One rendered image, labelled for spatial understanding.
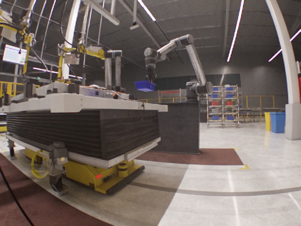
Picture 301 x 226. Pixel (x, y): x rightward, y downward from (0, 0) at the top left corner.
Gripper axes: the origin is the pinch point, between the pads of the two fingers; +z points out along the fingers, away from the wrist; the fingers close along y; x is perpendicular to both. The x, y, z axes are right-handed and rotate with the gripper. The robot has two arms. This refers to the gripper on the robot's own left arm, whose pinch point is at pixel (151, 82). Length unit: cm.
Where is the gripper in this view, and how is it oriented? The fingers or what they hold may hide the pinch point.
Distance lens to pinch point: 164.7
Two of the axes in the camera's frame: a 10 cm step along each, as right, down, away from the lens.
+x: -4.4, 0.1, -9.0
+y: -9.0, 0.1, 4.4
